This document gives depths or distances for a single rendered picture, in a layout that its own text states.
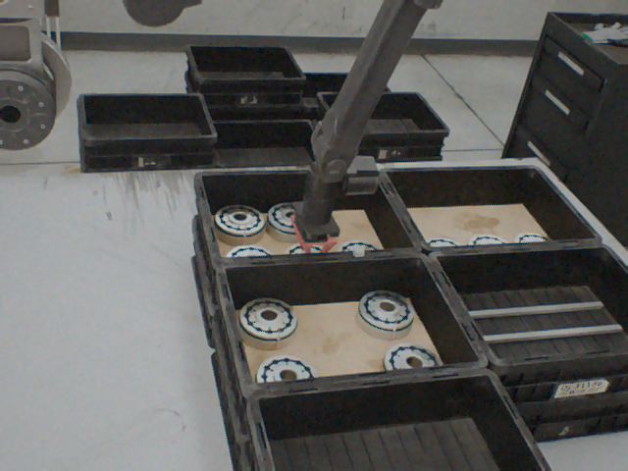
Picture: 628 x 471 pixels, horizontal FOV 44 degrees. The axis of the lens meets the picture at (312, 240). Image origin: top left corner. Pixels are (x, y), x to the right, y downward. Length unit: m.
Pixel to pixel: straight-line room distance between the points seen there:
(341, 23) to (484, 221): 2.97
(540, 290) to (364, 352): 0.44
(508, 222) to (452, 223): 0.14
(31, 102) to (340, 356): 0.67
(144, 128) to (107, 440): 1.47
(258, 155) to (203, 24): 1.78
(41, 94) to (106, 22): 3.04
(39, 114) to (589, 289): 1.12
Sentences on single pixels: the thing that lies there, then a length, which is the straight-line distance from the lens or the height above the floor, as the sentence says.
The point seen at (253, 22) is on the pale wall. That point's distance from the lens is 4.49.
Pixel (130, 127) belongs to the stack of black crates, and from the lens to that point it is 2.66.
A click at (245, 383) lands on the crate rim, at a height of 0.93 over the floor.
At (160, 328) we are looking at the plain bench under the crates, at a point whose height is 0.70.
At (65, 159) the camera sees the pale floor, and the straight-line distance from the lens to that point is 3.43.
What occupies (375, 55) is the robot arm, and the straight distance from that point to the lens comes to 1.20.
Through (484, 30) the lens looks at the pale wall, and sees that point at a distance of 5.04.
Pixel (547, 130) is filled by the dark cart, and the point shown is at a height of 0.52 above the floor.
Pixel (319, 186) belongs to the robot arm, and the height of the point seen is 1.05.
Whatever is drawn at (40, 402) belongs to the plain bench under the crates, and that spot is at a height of 0.70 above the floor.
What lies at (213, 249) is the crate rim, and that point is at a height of 0.93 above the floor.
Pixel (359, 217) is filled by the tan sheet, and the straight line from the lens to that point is 1.71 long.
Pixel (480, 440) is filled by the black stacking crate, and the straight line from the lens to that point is 1.31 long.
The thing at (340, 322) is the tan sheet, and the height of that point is 0.83.
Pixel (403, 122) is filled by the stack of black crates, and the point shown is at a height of 0.49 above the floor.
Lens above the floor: 1.78
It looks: 36 degrees down
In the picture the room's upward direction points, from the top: 9 degrees clockwise
